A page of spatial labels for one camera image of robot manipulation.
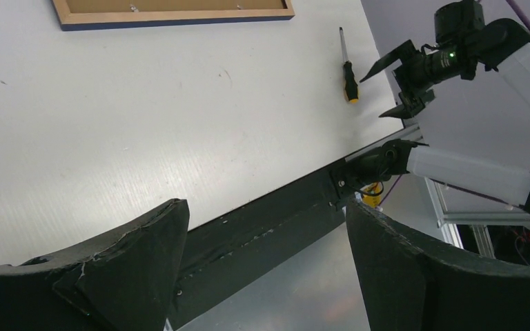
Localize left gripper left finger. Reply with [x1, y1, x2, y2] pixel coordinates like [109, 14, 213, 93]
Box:
[0, 199, 190, 330]

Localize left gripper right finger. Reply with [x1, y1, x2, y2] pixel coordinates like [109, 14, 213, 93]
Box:
[346, 201, 530, 330]

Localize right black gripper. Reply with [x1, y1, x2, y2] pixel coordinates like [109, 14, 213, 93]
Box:
[360, 40, 448, 120]

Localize black yellow screwdriver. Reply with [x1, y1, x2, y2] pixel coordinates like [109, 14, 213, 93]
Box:
[339, 27, 359, 103]

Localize blue wooden picture frame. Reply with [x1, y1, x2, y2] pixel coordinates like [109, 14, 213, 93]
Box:
[51, 0, 295, 31]

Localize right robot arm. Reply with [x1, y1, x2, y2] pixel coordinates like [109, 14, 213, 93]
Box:
[361, 1, 530, 169]

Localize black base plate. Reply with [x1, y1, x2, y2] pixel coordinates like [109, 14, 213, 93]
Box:
[167, 159, 345, 330]

